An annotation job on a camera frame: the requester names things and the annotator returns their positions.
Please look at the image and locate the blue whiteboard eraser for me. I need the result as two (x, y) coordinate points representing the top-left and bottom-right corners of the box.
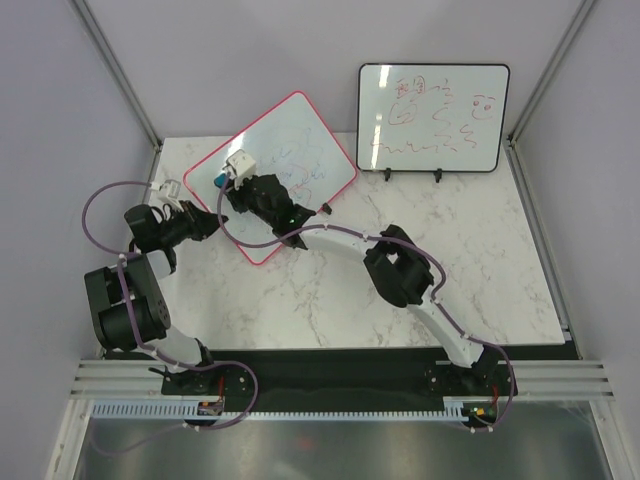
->
(214, 173), (227, 189)

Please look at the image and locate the pink framed whiteboard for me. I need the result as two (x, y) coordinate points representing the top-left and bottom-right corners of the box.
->
(183, 91), (357, 265)

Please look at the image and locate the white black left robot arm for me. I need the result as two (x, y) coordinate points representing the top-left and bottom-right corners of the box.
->
(84, 200), (228, 394)

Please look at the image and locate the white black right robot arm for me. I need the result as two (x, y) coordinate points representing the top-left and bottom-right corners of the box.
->
(214, 173), (501, 394)

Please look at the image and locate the black framed whiteboard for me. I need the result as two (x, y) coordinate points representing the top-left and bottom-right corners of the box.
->
(356, 63), (511, 173)

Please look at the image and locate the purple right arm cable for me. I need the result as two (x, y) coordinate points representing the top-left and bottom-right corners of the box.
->
(217, 172), (516, 435)

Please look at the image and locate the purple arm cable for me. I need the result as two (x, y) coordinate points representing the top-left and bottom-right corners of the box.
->
(81, 180), (261, 431)
(217, 172), (516, 435)

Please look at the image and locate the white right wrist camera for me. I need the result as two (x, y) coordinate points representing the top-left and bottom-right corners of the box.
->
(224, 149), (257, 189)

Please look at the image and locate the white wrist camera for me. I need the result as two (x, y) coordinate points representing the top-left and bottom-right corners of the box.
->
(224, 149), (257, 189)
(149, 179), (183, 211)

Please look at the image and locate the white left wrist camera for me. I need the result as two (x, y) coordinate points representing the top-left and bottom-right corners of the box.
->
(149, 179), (183, 211)

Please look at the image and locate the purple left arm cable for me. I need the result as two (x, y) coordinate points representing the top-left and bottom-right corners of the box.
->
(81, 180), (261, 431)

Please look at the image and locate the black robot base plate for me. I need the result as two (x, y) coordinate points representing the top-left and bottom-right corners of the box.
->
(161, 347), (518, 413)

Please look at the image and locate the white slotted cable duct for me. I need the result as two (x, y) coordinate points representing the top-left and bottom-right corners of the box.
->
(91, 399), (468, 422)

